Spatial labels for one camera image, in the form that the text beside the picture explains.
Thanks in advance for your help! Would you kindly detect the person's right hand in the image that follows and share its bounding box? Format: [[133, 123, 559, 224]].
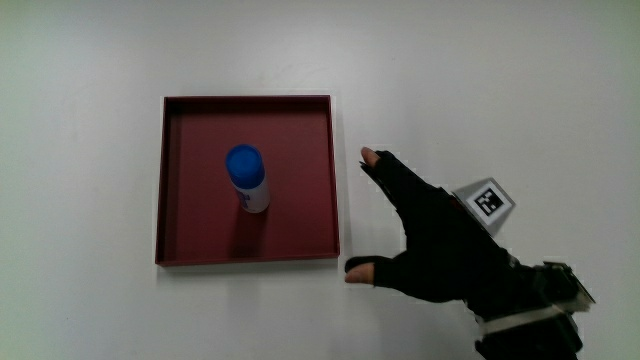
[[343, 146, 597, 321]]

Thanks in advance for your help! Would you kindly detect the red square plate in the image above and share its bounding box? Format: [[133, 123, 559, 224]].
[[154, 94, 342, 268]]

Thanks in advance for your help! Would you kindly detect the blue-capped white glue stick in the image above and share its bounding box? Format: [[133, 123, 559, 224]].
[[224, 143, 272, 215]]

